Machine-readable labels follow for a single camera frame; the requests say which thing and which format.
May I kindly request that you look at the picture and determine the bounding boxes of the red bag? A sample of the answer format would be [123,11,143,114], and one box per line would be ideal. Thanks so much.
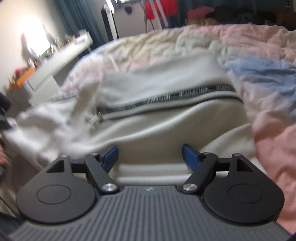
[145,0,178,20]

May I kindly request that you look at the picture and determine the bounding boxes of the orange box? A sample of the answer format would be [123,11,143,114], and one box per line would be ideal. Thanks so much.
[15,66,36,87]

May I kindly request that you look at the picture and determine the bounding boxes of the teal curtain left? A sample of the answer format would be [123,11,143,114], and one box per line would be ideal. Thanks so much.
[54,0,105,49]

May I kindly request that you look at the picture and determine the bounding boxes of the pink pastel duvet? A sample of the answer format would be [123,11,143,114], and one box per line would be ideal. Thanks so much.
[58,24,295,233]

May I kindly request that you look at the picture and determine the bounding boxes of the lit vanity mirror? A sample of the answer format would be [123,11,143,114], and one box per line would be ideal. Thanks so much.
[20,14,50,63]

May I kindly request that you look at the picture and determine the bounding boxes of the white track pants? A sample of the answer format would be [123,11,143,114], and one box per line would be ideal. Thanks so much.
[4,53,260,185]

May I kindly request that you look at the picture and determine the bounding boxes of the pile of clothes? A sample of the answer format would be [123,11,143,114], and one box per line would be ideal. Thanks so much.
[185,6,295,31]

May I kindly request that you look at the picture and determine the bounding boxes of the garment steamer stand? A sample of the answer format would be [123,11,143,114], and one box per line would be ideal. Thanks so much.
[142,0,169,30]

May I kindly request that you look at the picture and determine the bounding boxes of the white vanity desk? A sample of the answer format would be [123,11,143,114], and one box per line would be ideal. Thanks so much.
[12,32,93,109]

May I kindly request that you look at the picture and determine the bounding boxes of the black framed panel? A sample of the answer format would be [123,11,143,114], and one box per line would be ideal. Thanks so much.
[101,4,118,42]

